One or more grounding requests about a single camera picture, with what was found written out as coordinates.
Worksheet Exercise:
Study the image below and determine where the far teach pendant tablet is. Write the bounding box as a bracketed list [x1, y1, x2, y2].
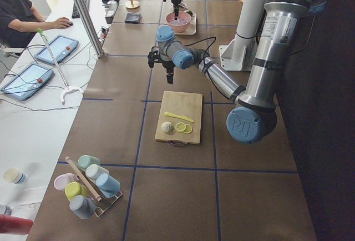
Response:
[34, 35, 79, 66]

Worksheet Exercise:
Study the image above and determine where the beige plastic tray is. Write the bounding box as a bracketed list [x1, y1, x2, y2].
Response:
[175, 13, 196, 35]

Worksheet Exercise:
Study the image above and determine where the near teach pendant tablet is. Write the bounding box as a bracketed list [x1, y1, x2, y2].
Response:
[1, 62, 54, 101]

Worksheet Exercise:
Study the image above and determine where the bamboo cutting board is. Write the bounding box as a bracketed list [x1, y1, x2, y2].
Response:
[155, 91, 203, 144]

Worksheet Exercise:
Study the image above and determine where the teach pendant tablet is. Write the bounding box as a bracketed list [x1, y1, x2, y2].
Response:
[34, 35, 79, 66]
[1, 62, 54, 101]

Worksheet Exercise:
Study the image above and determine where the white paper cup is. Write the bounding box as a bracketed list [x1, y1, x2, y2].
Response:
[3, 168, 27, 184]

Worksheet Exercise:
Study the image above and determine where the folded grey cloth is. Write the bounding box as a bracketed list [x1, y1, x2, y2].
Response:
[124, 12, 141, 24]

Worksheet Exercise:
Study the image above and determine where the wooden mug tree stand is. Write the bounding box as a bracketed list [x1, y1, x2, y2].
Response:
[125, 0, 140, 10]

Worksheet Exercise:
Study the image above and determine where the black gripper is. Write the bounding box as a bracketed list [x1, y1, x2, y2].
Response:
[161, 60, 175, 84]
[171, 0, 181, 16]

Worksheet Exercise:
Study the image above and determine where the white grabber stick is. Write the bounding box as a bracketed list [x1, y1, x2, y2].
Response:
[37, 28, 83, 105]

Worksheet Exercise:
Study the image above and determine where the lemon slice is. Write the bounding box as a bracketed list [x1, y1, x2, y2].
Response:
[183, 124, 193, 134]
[175, 122, 187, 132]

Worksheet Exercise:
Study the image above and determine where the aluminium frame post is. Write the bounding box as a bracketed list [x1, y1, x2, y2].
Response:
[73, 0, 104, 58]

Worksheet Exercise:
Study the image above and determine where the red bottle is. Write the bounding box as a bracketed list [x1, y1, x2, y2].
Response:
[1, 214, 33, 235]

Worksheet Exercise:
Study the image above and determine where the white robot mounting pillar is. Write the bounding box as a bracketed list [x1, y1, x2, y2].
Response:
[219, 0, 265, 71]

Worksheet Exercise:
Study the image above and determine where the yellow plastic knife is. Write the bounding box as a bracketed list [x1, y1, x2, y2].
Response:
[164, 112, 195, 123]

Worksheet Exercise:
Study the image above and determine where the cup rack with cups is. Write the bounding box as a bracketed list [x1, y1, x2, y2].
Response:
[53, 155, 123, 220]

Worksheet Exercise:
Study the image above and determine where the pink bowl with ice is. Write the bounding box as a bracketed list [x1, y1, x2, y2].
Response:
[166, 12, 192, 33]

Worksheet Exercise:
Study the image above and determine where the black keyboard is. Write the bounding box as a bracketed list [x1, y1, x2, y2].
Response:
[71, 0, 91, 19]

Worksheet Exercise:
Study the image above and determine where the person in black shirt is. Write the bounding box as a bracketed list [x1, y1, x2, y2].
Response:
[1, 0, 73, 48]

